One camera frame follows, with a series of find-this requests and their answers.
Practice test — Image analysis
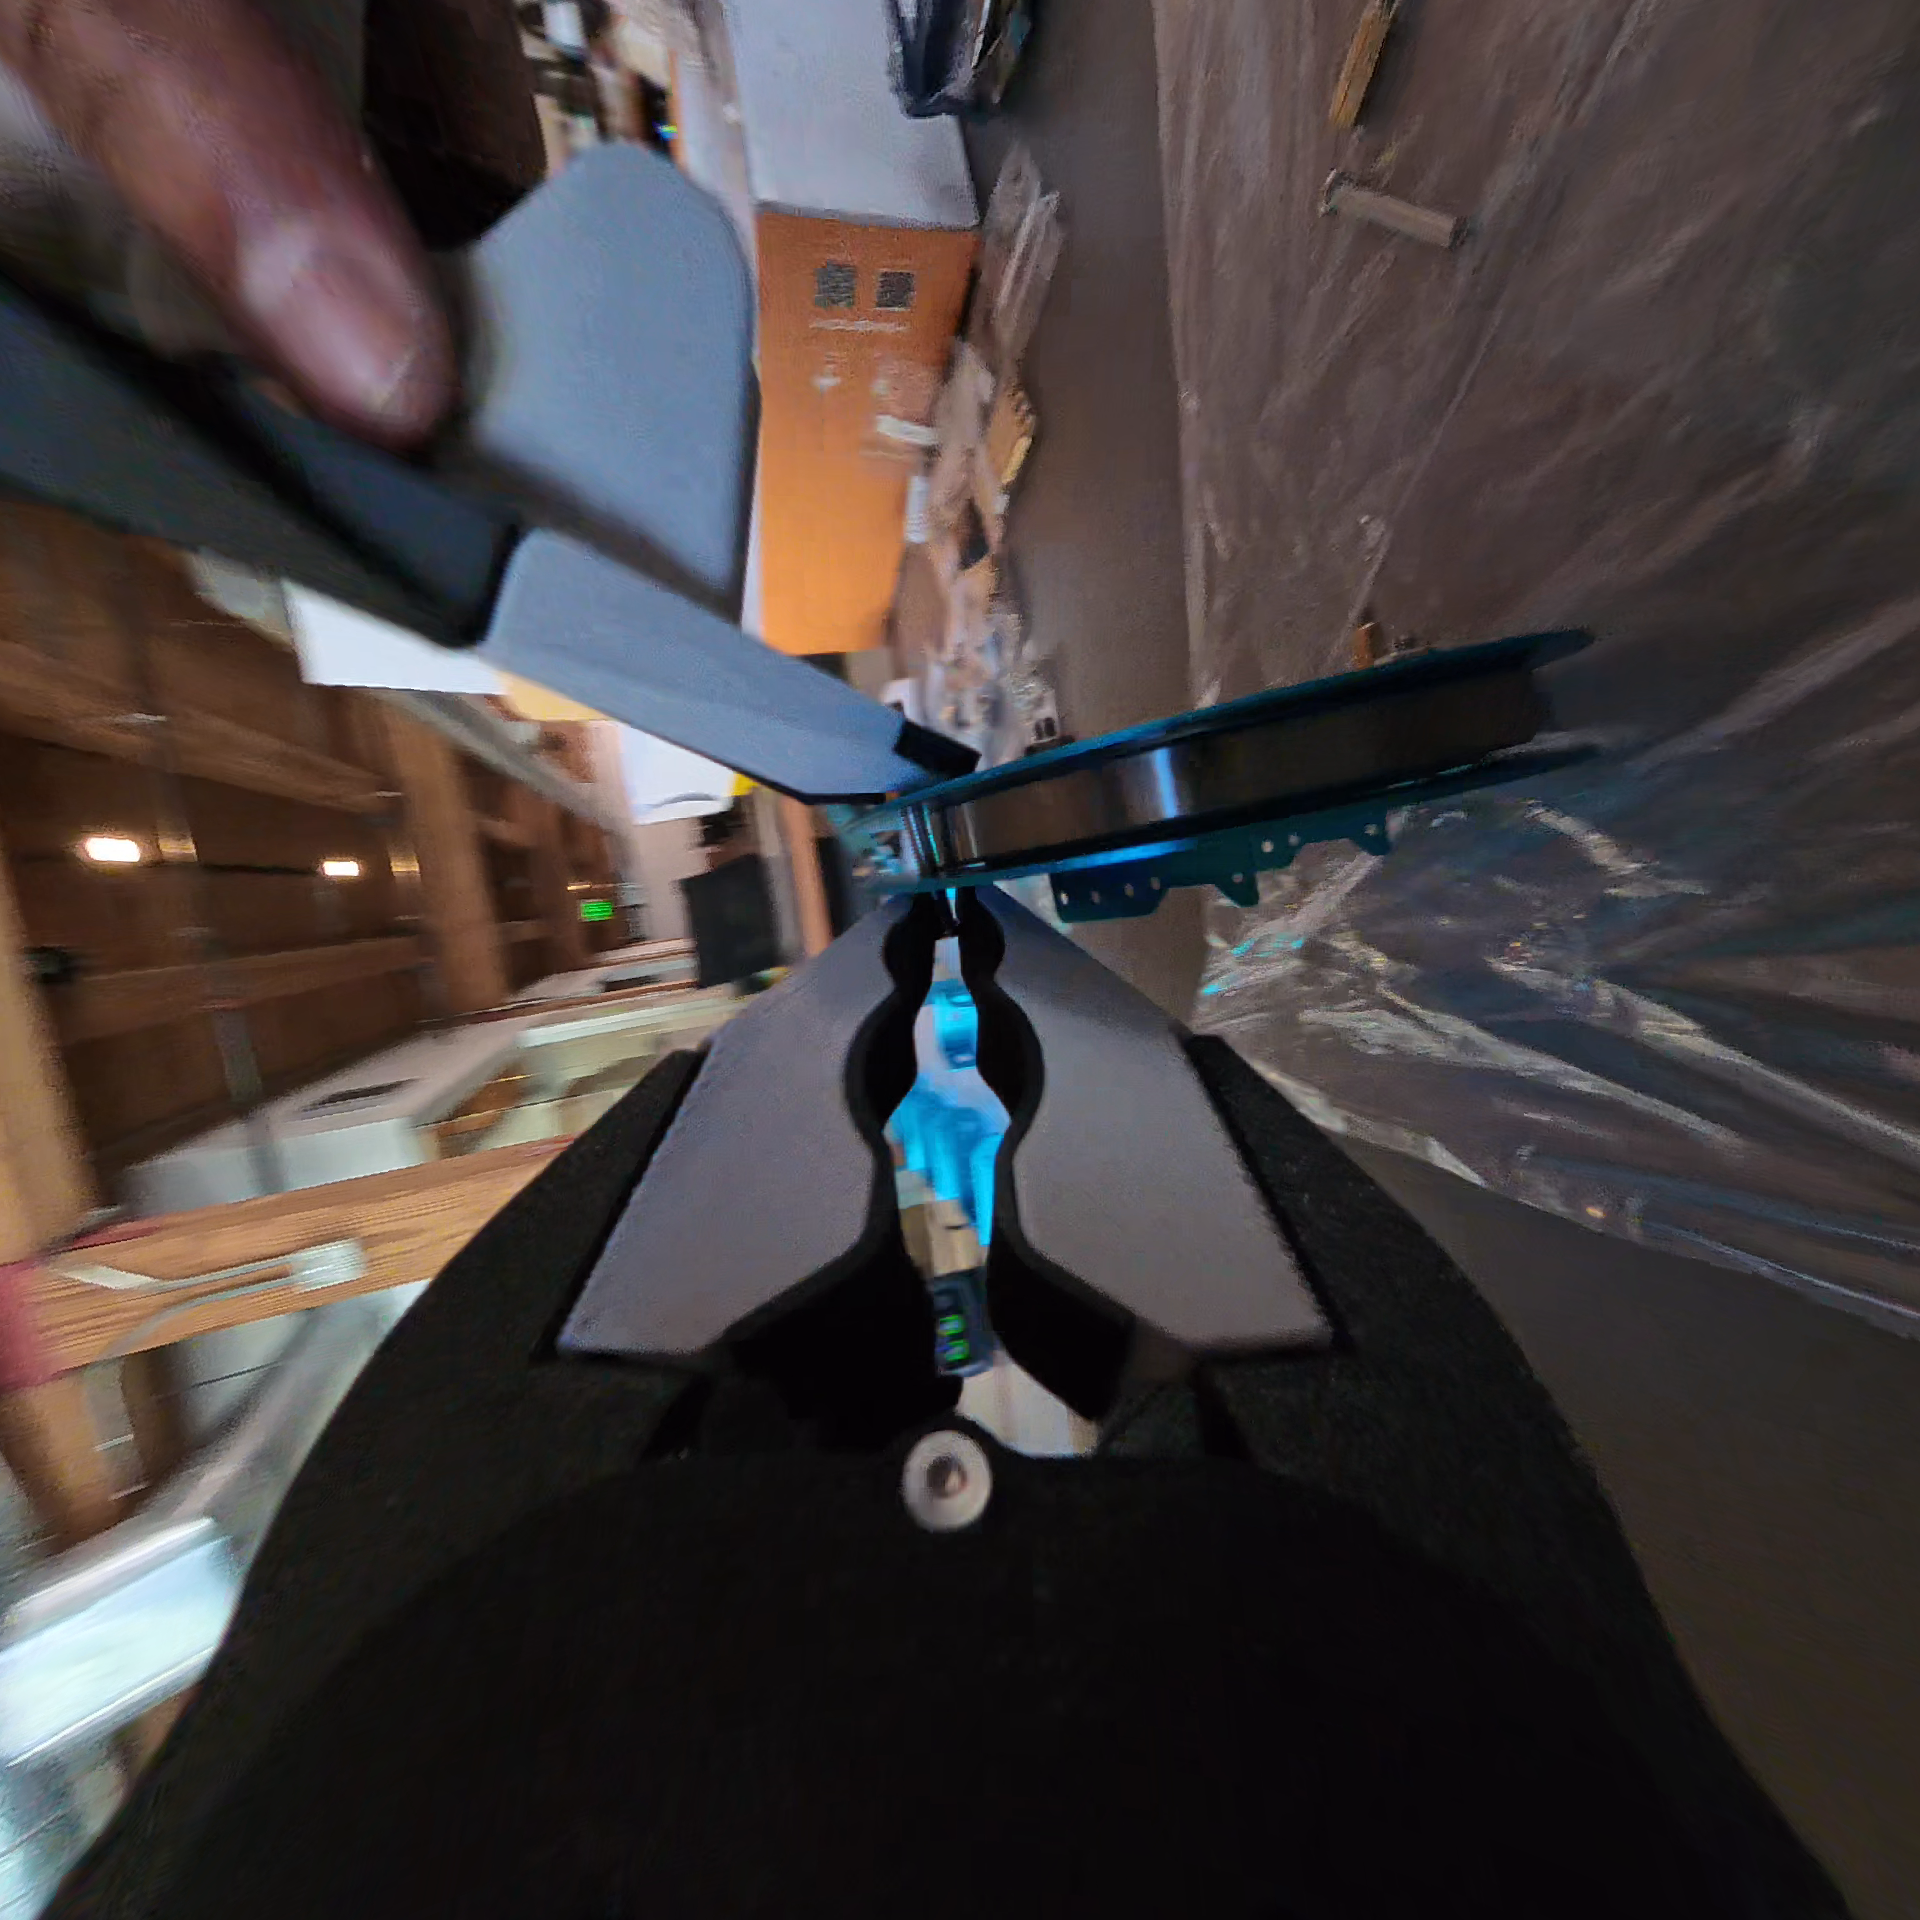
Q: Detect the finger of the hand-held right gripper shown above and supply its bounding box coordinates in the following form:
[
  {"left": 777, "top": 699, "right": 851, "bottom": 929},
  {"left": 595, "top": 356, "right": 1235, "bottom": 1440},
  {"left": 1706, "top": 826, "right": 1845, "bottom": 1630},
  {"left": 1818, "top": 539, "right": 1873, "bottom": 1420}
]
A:
[{"left": 478, "top": 529, "right": 983, "bottom": 803}]

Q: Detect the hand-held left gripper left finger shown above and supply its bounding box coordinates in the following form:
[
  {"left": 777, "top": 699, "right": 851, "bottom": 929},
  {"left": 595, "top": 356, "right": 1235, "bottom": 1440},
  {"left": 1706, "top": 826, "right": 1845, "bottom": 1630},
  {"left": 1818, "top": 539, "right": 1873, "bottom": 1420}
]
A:
[{"left": 555, "top": 892, "right": 950, "bottom": 1361}]

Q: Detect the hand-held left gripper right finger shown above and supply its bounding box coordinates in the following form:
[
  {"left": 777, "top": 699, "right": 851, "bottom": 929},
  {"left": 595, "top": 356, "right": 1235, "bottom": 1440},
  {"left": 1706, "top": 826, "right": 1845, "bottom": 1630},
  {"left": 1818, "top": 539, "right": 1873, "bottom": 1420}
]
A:
[{"left": 958, "top": 882, "right": 1332, "bottom": 1356}]

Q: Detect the blue disc bearing assembly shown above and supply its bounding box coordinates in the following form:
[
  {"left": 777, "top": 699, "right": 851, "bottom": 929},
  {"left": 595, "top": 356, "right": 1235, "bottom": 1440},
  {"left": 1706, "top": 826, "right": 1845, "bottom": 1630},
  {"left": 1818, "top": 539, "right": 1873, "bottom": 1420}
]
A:
[{"left": 839, "top": 631, "right": 1599, "bottom": 922}]

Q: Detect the person's right hand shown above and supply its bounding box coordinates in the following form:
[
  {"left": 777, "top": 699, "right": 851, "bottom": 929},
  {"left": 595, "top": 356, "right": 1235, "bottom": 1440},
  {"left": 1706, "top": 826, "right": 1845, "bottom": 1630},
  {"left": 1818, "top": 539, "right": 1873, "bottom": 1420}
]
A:
[{"left": 0, "top": 0, "right": 460, "bottom": 449}]

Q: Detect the white foam board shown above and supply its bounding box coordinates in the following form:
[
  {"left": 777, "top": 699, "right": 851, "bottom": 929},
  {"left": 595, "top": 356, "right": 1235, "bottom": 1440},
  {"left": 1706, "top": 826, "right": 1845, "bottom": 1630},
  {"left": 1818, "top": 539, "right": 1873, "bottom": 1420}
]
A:
[{"left": 887, "top": 967, "right": 998, "bottom": 1279}]

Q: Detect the orange cardboard box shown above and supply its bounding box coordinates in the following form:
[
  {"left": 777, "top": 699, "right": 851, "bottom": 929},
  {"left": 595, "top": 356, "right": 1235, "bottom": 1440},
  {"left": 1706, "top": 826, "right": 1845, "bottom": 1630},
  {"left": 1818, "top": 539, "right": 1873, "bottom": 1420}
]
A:
[{"left": 719, "top": 0, "right": 985, "bottom": 657}]

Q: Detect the pile of small screw bags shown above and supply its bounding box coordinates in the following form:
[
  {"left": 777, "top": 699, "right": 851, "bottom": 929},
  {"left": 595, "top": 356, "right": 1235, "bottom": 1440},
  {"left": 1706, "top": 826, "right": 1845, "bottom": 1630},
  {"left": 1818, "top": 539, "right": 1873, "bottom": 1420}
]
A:
[{"left": 877, "top": 152, "right": 1081, "bottom": 752}]

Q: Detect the clear plastic bag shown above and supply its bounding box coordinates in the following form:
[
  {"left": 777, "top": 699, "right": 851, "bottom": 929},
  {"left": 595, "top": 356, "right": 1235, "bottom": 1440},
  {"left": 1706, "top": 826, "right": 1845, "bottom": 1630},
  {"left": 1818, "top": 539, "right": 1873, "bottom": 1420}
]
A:
[{"left": 1155, "top": 0, "right": 1920, "bottom": 1337}]

